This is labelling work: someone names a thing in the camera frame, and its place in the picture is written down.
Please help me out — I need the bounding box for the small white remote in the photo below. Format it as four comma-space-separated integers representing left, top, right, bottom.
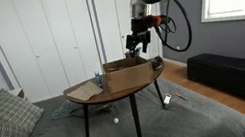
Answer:
162, 93, 173, 106

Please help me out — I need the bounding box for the white closet door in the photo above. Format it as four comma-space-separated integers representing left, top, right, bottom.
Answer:
0, 0, 72, 108
38, 0, 105, 90

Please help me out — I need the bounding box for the blue round object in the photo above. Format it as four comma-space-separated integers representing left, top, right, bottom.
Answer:
135, 46, 143, 55

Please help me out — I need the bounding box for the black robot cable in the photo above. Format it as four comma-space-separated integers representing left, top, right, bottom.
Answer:
149, 0, 196, 57

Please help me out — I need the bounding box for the orange handled screwdriver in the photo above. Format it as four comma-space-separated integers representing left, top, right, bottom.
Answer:
175, 91, 189, 102

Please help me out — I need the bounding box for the grey plaid pillow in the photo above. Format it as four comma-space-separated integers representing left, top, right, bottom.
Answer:
0, 81, 49, 137

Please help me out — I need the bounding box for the wrist camera with orange mount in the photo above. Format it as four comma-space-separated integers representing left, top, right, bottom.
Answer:
145, 13, 166, 29

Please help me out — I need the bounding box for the oval wooden table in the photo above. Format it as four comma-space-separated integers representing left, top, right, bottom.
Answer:
60, 55, 178, 137

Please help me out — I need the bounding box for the brown paper sheet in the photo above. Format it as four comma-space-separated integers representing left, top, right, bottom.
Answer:
64, 78, 105, 105

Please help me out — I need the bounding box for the brown cardboard box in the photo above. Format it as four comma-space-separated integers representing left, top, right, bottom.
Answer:
101, 54, 156, 96

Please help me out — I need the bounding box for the light blue cloth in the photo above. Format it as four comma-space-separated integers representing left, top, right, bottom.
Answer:
48, 92, 115, 124

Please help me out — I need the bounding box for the wooden nightstand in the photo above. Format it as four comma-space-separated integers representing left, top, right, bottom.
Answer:
9, 87, 26, 101

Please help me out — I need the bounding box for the black bench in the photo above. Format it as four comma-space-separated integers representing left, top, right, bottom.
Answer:
183, 45, 245, 125

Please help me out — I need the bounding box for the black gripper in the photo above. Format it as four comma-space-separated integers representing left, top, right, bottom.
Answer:
120, 15, 155, 57

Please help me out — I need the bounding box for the blue capped clear bottle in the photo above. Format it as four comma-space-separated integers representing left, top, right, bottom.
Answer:
92, 68, 103, 88

